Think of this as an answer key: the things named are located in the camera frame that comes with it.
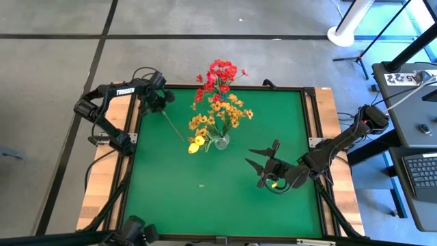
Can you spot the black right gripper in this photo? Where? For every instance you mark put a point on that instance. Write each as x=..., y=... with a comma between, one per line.
x=274, y=169

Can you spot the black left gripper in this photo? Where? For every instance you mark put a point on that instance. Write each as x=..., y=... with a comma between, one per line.
x=160, y=97

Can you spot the red artificial tulip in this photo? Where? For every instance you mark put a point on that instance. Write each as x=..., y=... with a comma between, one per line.
x=211, y=77
x=174, y=126

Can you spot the red small-blossom flower bunch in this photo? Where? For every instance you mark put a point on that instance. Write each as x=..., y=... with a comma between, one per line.
x=223, y=68

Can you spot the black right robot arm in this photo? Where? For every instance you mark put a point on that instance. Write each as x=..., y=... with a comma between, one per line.
x=341, y=140

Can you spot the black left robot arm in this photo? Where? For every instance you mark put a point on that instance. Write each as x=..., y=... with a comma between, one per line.
x=123, y=91

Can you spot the clear glass vase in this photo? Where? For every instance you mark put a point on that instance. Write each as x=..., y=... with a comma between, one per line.
x=222, y=143

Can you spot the green table mat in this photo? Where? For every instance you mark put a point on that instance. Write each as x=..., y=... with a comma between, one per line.
x=239, y=212

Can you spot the black hook clamp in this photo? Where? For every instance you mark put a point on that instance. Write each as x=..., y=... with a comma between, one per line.
x=269, y=83

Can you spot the thin black tripod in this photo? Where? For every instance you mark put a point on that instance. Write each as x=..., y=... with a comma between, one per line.
x=359, y=58

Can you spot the white round-base pole stand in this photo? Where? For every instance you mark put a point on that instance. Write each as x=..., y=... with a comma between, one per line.
x=341, y=36

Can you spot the black desk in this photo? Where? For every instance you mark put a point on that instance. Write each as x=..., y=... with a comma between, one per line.
x=403, y=109

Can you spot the white paper label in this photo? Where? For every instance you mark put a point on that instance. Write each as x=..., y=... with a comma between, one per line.
x=399, y=78

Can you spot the dark grey keyboard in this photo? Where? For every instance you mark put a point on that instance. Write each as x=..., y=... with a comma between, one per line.
x=423, y=174

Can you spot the small black key fob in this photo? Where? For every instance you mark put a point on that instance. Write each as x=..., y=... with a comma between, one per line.
x=425, y=130

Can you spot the grey desk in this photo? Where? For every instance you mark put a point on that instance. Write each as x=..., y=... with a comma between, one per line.
x=426, y=215

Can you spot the thick black pole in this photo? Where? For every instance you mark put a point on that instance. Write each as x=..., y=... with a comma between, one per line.
x=409, y=51

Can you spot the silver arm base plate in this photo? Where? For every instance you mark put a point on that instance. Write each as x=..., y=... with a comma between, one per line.
x=312, y=141
x=133, y=138

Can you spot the silver aluminium bracket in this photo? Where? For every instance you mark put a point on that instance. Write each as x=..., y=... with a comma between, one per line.
x=315, y=242

